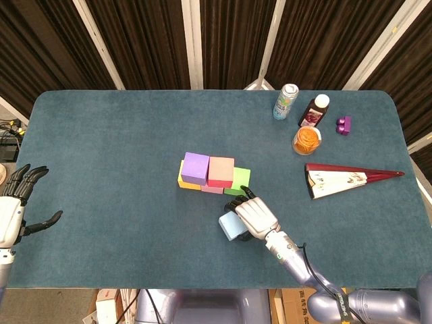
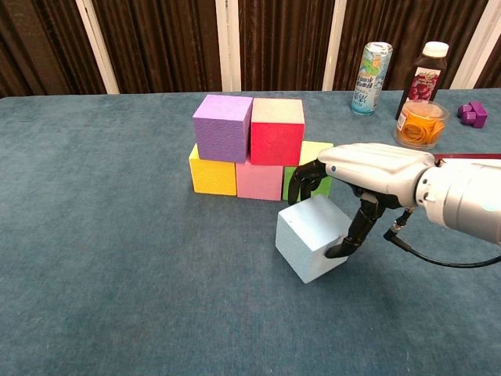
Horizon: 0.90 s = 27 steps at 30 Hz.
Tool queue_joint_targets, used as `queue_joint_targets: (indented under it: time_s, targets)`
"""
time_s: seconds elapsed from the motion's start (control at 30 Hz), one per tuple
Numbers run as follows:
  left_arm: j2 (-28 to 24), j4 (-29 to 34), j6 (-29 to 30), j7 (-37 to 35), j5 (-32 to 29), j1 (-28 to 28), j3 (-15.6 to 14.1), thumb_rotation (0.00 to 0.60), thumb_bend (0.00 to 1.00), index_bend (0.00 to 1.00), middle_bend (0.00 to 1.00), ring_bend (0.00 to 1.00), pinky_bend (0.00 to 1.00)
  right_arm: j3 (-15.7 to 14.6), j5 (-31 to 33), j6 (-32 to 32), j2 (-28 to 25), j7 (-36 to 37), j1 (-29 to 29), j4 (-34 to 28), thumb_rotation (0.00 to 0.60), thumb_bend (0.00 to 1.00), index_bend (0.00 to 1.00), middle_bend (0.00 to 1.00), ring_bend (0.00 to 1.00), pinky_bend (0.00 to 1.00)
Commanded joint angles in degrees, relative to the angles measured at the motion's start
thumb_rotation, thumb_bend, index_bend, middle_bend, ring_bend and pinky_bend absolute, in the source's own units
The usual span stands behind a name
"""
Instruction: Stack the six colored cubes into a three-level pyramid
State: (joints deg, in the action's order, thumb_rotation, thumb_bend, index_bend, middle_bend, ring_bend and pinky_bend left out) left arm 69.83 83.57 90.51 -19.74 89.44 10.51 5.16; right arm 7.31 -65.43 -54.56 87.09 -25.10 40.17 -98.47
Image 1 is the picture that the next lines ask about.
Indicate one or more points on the black equipment box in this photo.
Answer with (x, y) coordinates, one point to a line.
(8, 153)

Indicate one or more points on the white cardboard box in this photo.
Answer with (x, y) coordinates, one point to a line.
(108, 307)

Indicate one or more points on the round wooden object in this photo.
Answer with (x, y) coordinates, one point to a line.
(1, 173)

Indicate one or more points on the purple toy brick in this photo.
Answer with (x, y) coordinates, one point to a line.
(344, 125)

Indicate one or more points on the purple foam cube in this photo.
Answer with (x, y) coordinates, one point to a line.
(195, 167)

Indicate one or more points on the dark brown curtain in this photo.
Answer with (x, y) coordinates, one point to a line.
(152, 40)

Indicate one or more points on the yellow foam cube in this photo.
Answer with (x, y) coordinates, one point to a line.
(185, 184)

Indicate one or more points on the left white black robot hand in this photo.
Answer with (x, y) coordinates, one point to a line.
(13, 209)

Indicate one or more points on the lavender robot torso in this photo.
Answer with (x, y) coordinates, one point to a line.
(209, 305)

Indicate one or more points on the dark juice bottle white cap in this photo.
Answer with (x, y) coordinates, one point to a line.
(314, 113)

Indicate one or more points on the red foam cube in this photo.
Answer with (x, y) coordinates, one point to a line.
(220, 170)

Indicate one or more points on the pink foam cube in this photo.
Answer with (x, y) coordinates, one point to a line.
(212, 189)

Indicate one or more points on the light blue foam cube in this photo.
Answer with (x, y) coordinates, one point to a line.
(231, 226)

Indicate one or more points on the black table control panel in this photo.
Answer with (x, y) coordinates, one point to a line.
(373, 290)

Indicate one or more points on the green foam cube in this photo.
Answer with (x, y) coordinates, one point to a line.
(240, 180)

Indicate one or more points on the red paper folding fan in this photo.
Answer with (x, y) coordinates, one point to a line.
(332, 180)

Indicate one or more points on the brown printed cardboard box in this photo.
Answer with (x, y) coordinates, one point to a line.
(297, 303)

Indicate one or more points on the white green drink can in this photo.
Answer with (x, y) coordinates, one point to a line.
(285, 103)

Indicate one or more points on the white partition frame post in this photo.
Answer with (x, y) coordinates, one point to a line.
(420, 141)
(270, 44)
(192, 44)
(11, 109)
(99, 44)
(381, 47)

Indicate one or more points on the orange lidded cup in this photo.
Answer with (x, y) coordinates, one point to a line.
(306, 141)

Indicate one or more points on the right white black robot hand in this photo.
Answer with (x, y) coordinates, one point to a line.
(256, 214)

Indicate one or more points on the teal table cloth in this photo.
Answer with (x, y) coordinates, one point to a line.
(101, 135)

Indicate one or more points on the right lavender robot arm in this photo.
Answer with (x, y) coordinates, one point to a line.
(337, 287)

